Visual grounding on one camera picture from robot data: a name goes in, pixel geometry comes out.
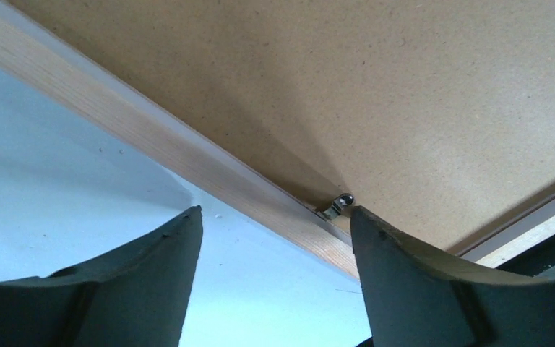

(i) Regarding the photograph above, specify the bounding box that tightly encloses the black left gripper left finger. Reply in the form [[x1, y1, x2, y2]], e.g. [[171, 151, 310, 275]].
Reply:
[[0, 206, 203, 346]]

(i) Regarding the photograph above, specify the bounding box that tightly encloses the light wooden picture frame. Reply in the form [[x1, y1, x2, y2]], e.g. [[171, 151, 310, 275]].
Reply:
[[0, 0, 555, 280]]

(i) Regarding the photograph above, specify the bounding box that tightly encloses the brown backing board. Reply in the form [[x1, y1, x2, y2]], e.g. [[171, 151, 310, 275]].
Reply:
[[7, 0, 555, 252]]

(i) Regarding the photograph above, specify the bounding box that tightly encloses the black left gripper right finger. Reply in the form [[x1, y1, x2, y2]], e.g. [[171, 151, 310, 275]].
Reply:
[[350, 206, 555, 346]]

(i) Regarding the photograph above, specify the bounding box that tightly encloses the metal turn clip near left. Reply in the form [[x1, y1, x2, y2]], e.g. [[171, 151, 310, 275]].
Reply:
[[319, 193, 355, 220]]

